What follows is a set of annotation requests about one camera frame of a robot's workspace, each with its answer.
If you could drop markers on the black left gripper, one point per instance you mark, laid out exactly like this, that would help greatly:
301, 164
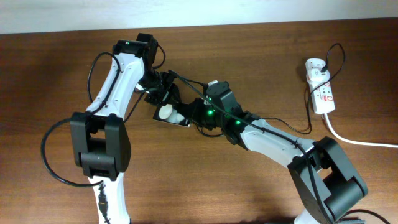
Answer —
165, 96

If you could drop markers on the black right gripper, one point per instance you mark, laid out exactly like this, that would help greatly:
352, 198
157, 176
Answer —
194, 114

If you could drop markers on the black smartphone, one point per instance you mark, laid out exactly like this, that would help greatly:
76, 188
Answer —
168, 114

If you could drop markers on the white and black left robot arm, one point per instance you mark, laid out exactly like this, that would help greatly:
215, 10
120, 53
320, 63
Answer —
100, 141

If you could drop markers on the white charger plug adapter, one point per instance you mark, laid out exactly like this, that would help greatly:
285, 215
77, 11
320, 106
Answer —
316, 76

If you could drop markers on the white power strip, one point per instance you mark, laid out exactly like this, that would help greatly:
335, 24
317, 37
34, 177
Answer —
321, 93

